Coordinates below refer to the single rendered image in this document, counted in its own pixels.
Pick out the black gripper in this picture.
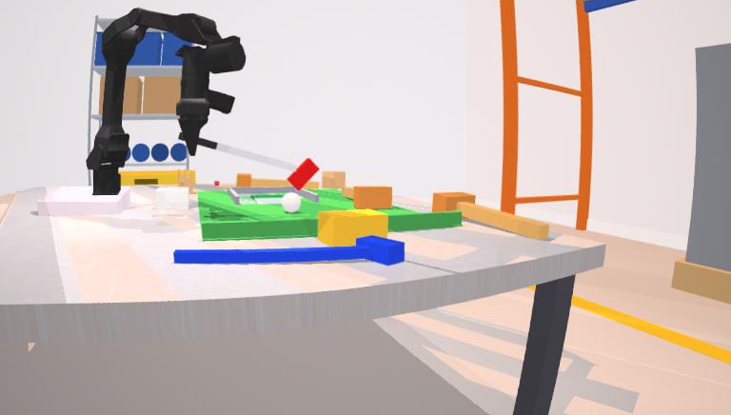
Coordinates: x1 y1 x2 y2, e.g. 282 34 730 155
176 73 210 156

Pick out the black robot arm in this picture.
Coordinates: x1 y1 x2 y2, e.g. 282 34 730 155
86 8 246 195

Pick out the green mat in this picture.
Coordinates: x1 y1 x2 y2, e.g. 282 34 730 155
197 188 418 242

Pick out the white golf ball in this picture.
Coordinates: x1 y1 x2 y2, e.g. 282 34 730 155
282 193 301 213

